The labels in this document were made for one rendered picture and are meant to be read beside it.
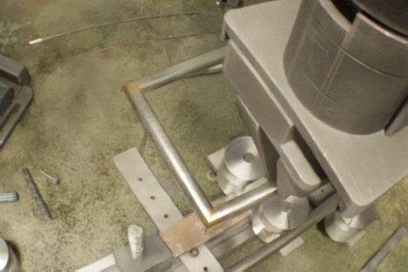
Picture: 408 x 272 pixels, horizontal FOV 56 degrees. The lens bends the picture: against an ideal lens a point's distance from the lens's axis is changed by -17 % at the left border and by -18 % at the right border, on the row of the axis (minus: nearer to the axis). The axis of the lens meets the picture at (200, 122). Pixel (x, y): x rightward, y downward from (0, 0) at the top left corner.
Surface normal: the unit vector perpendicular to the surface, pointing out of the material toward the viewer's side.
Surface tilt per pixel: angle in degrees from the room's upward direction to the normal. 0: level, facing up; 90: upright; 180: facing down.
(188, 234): 0
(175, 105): 0
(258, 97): 90
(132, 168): 0
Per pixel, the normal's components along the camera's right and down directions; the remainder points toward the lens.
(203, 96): 0.12, -0.55
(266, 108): -0.87, 0.34
